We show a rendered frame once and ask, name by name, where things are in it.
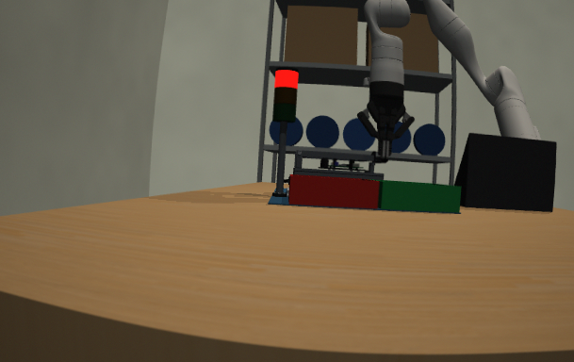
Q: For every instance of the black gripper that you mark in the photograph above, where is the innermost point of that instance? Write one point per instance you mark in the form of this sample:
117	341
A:
386	107

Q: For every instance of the green square bin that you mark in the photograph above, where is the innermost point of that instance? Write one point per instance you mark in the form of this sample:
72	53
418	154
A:
399	195

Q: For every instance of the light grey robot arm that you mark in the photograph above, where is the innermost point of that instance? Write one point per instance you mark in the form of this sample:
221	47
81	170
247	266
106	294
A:
386	60

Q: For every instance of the red bin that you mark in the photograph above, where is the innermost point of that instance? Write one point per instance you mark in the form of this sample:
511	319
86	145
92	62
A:
311	190

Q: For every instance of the green circuit board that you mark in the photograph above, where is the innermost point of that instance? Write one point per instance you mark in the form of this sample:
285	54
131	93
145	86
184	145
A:
355	165

